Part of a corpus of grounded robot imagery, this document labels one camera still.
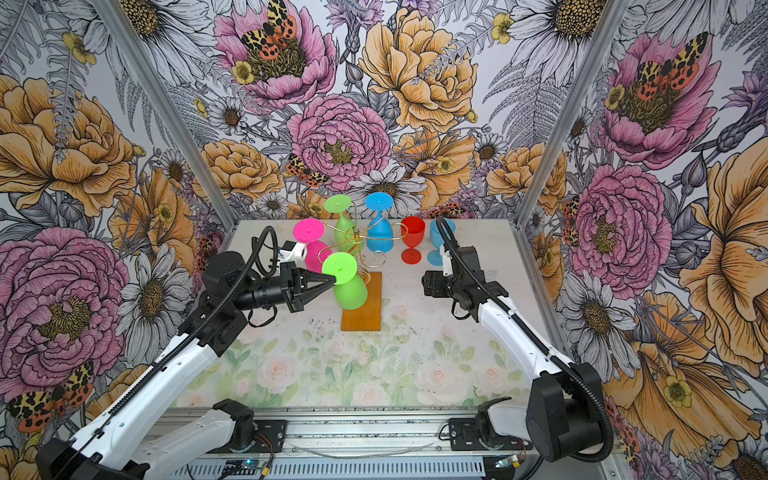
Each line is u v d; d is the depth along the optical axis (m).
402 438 0.76
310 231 0.73
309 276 0.62
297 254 0.64
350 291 0.69
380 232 0.86
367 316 0.94
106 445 0.39
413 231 1.00
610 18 0.72
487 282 0.63
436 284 0.76
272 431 0.75
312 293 0.60
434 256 1.11
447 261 0.77
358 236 0.75
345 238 0.75
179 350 0.47
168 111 0.88
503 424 0.65
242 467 0.71
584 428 0.42
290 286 0.55
